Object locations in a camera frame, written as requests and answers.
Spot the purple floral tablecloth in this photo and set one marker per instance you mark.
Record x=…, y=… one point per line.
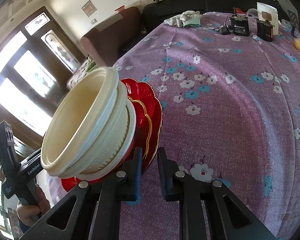
x=227, y=117

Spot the small white bowl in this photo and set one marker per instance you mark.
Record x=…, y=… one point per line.
x=131, y=127

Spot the person's left hand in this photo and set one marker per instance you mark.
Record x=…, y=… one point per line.
x=27, y=216

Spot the brown armchair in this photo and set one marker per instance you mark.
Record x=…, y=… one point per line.
x=107, y=37

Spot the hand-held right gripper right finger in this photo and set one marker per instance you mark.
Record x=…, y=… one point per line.
x=163, y=177

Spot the black battery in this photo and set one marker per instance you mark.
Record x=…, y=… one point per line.
x=240, y=26

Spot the black sofa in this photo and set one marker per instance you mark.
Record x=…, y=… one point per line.
x=202, y=2

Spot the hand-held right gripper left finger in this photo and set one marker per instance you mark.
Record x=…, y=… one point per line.
x=137, y=175

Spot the wall switch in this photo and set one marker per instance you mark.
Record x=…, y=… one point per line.
x=93, y=21

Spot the cream bowl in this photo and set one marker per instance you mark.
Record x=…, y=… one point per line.
x=102, y=127
x=72, y=120

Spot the wooden glazed door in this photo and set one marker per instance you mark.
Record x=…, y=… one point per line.
x=27, y=80

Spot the grey white cloth pile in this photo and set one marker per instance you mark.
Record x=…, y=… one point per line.
x=182, y=17

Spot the red gold-rimmed plate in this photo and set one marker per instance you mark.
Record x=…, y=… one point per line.
x=140, y=120

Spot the small wall plaque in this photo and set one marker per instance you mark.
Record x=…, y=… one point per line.
x=88, y=8

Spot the large white bowl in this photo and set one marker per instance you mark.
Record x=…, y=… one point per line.
x=107, y=162

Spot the white plastic jar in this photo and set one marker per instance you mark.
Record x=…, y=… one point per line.
x=267, y=10

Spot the red bowl white inside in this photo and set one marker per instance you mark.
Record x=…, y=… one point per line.
x=155, y=120

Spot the teal cloth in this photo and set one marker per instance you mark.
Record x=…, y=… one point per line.
x=192, y=23

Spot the black power adapter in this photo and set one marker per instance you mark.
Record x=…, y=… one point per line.
x=225, y=30

